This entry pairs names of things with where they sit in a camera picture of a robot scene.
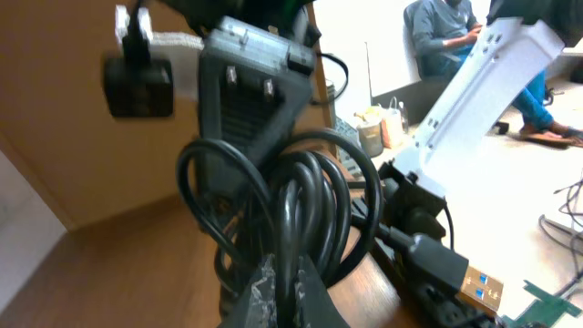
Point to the overhead camera on mount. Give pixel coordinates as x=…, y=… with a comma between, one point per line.
x=137, y=84

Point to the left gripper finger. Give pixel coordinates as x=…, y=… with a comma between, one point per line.
x=252, y=87
x=306, y=302

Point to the seated person in background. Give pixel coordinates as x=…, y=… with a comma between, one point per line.
x=492, y=66

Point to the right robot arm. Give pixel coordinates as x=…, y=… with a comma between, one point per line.
x=448, y=291

